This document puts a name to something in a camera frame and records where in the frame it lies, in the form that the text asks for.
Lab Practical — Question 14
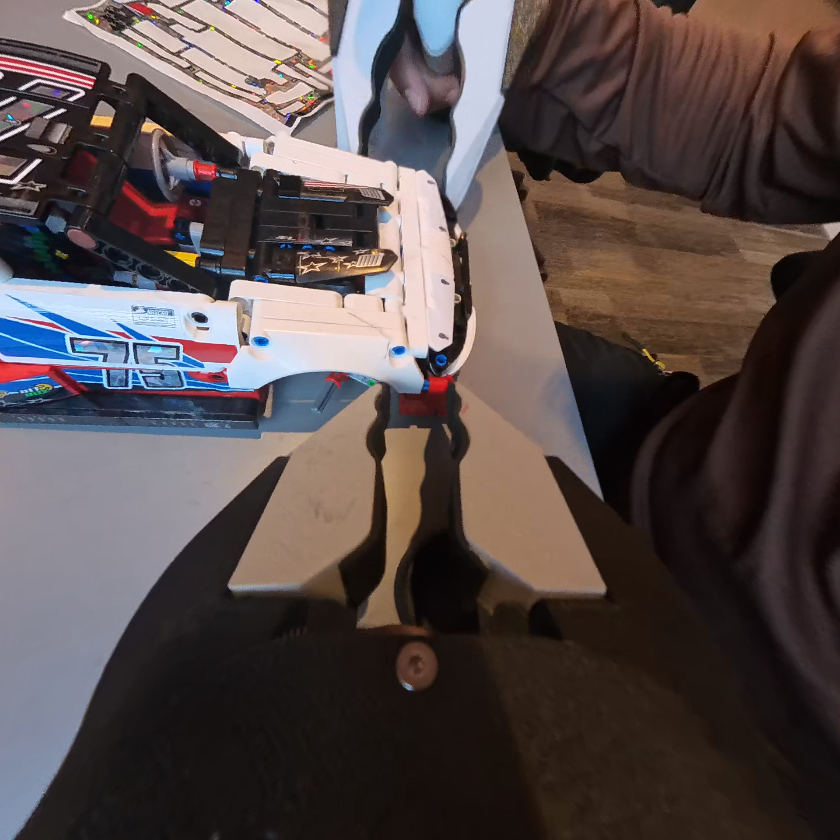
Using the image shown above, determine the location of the person's right hand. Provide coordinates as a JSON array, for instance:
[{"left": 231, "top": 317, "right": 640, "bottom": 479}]
[{"left": 390, "top": 29, "right": 462, "bottom": 118}]

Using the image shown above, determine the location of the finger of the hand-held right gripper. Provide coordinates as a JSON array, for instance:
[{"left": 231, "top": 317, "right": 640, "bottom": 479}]
[
  {"left": 443, "top": 0, "right": 517, "bottom": 210},
  {"left": 330, "top": 0, "right": 421, "bottom": 158}
]

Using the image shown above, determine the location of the person's right forearm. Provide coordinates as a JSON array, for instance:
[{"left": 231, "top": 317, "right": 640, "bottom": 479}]
[{"left": 499, "top": 0, "right": 840, "bottom": 225}]

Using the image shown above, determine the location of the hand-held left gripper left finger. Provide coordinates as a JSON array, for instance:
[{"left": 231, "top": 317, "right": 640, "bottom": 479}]
[{"left": 228, "top": 384, "right": 389, "bottom": 608}]

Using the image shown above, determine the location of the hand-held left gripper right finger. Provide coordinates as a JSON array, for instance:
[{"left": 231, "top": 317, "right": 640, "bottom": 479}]
[{"left": 449, "top": 384, "right": 608, "bottom": 614}]

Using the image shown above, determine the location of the brick-built toy race car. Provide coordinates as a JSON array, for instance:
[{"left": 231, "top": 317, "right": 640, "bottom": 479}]
[{"left": 0, "top": 36, "right": 476, "bottom": 431}]

